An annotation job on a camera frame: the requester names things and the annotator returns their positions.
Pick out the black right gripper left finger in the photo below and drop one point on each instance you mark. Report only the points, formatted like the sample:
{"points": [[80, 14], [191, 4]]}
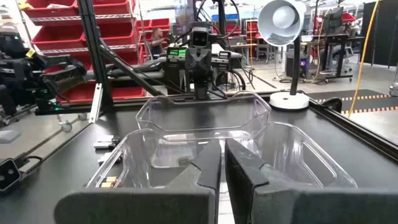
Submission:
{"points": [[140, 205]]}

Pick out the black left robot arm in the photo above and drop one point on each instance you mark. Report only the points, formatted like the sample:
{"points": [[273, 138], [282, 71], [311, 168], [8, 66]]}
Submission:
{"points": [[146, 67]]}

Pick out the person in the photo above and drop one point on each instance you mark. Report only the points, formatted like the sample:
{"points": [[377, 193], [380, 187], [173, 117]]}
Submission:
{"points": [[157, 42]]}

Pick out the black office desk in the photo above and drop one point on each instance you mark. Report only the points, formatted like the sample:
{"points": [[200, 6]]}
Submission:
{"points": [[335, 39]]}

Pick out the silver metal bracket bar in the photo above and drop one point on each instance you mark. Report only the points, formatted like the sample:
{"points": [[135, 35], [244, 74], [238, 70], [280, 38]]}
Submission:
{"points": [[95, 102]]}

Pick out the grey caster wheel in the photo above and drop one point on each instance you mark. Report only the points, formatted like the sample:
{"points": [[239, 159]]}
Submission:
{"points": [[66, 126], [82, 116]]}

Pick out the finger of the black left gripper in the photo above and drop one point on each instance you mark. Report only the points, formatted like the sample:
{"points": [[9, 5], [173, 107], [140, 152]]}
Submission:
{"points": [[198, 90], [207, 90]]}

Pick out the black partition panel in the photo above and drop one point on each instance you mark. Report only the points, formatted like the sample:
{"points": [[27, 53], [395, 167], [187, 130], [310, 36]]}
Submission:
{"points": [[382, 31]]}

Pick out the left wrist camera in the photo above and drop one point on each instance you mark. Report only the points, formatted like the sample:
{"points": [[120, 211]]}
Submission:
{"points": [[200, 37]]}

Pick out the clear plastic bin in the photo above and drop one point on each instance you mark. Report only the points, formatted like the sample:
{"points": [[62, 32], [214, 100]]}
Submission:
{"points": [[202, 112], [311, 155]]}

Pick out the blue plastic bin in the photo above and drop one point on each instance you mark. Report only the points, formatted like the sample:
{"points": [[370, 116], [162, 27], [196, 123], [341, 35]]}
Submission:
{"points": [[224, 16]]}

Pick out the white desk lamp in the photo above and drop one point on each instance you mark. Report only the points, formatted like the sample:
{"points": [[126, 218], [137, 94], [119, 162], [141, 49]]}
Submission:
{"points": [[281, 21]]}

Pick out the black orange-striped floor mat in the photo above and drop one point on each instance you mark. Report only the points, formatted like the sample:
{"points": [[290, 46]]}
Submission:
{"points": [[357, 101]]}

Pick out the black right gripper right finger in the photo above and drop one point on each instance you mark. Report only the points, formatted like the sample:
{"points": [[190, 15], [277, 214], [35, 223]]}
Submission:
{"points": [[311, 208]]}

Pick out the black robot station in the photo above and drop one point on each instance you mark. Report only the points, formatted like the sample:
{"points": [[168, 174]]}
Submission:
{"points": [[18, 68]]}

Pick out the black table clamp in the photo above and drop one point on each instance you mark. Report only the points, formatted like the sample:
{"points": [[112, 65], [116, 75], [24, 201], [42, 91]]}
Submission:
{"points": [[332, 104]]}

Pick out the black computer monitor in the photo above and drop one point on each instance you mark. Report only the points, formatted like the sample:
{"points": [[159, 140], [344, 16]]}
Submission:
{"points": [[332, 18]]}

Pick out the red plastic storage bin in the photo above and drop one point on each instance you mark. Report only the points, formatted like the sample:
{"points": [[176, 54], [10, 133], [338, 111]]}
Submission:
{"points": [[158, 23], [130, 56], [77, 93], [46, 11], [118, 32], [112, 7], [59, 37]]}

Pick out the black table-level camera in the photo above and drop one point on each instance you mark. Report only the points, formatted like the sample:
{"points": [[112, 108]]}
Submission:
{"points": [[7, 174]]}

